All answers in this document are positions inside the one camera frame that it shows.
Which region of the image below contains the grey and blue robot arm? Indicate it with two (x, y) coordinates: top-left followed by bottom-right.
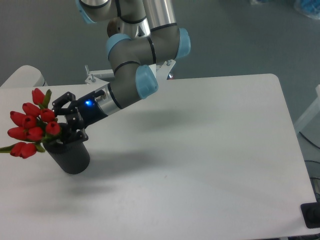
(53, 0), (191, 144)

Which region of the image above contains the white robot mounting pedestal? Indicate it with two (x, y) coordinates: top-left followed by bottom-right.
(83, 24), (177, 86)

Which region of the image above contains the black device at table edge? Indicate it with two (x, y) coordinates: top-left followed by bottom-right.
(300, 202), (320, 229)

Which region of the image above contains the white furniture at right edge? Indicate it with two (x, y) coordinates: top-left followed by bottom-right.
(293, 85), (320, 135)

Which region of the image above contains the blue plastic bag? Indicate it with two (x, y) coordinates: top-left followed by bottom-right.
(294, 0), (320, 20)

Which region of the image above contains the black ribbed cylindrical vase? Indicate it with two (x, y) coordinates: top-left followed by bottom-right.
(43, 141), (90, 175)

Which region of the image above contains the white rounded side table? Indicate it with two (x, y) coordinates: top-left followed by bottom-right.
(0, 65), (48, 89)

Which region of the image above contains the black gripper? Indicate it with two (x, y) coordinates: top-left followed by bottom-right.
(52, 91), (108, 145)

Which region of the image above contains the red tulip bouquet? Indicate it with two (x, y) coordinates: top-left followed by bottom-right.
(0, 88), (62, 159)

